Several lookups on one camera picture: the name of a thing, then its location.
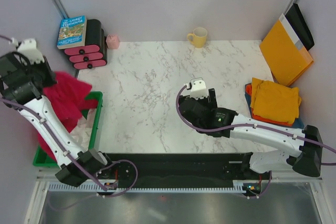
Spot crimson red t-shirt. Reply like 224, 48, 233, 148
35, 71, 93, 159

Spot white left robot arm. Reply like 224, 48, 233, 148
1, 51, 115, 191

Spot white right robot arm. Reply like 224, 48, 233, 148
176, 89, 322, 179

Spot blue treehouse paperback book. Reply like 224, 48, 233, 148
57, 16, 87, 50

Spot yellow ceramic mug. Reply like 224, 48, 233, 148
187, 27, 208, 48

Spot black pink drawer organizer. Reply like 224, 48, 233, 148
64, 19, 108, 70

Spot white crumpled t-shirt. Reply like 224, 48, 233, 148
70, 109, 96, 150

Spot small pink box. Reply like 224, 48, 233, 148
106, 35, 120, 49

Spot orange padded envelope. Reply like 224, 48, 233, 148
259, 14, 314, 86

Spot green plastic tray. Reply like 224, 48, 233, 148
32, 91, 104, 168

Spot folded blue t-shirt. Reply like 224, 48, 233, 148
245, 83, 305, 132

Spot black folder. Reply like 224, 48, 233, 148
285, 3, 314, 51

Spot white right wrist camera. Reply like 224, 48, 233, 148
190, 77, 209, 100

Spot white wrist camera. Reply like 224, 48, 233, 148
17, 38, 45, 64
190, 77, 209, 100

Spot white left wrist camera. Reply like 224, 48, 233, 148
17, 38, 45, 64

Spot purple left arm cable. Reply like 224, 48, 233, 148
0, 34, 139, 210

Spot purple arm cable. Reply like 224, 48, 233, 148
175, 83, 336, 166
0, 34, 139, 210

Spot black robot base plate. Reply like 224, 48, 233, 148
98, 153, 270, 189

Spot aluminium frame rail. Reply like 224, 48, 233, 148
272, 170, 322, 183

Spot white slotted cable duct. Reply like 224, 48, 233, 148
47, 179, 246, 194

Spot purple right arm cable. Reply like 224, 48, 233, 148
175, 83, 336, 166

